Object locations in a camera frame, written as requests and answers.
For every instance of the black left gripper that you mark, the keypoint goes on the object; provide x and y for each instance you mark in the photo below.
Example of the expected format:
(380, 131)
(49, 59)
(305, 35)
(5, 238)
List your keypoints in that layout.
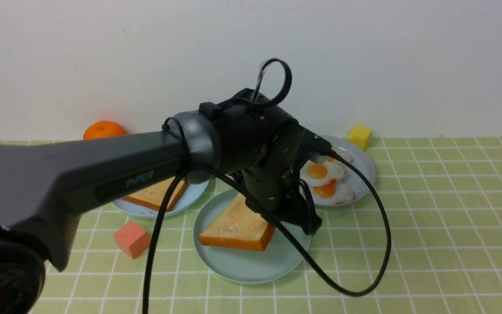
(275, 180)

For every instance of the fried egg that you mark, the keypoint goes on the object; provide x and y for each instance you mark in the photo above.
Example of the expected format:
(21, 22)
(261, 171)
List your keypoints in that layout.
(343, 155)
(317, 175)
(334, 193)

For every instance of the toast slice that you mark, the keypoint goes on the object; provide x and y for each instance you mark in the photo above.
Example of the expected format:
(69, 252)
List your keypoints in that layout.
(238, 227)
(152, 197)

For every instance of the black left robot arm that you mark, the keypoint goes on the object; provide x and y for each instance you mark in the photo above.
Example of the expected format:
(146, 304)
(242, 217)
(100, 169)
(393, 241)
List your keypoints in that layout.
(45, 189)

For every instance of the teal centre plate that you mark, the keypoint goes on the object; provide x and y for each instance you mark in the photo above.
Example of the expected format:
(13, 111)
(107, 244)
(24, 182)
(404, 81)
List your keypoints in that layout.
(242, 266)

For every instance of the light blue left plate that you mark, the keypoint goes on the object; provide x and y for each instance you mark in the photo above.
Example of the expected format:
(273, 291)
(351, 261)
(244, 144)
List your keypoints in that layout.
(190, 197)

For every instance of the grey right plate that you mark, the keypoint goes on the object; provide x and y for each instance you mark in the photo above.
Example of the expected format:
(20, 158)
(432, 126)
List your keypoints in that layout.
(362, 162)

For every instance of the yellow cube block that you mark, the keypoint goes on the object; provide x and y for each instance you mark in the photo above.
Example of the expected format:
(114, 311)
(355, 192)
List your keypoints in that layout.
(360, 136)

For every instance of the salmon red cube block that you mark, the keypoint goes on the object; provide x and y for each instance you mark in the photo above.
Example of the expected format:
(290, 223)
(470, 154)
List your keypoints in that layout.
(132, 239)

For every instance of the orange fruit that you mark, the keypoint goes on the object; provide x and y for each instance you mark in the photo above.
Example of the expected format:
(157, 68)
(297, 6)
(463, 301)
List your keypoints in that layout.
(104, 129)

